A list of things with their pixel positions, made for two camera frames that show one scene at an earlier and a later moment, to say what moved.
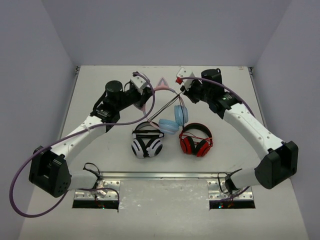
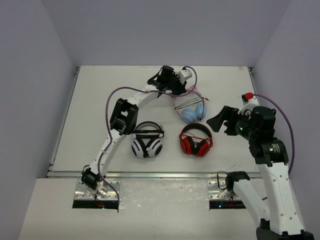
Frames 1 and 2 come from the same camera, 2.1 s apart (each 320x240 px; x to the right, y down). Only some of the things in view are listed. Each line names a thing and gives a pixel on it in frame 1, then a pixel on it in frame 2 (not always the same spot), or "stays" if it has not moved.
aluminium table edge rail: x=165 y=175 stays
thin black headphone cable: x=167 y=105 -> x=197 y=100
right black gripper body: x=196 y=92 -> x=239 y=124
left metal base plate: x=104 y=189 stays
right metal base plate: x=215 y=193 stays
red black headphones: x=196 y=138 stays
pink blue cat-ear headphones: x=181 y=115 -> x=190 y=116
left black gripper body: x=145 y=94 -> x=178 y=88
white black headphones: x=147 y=140 stays
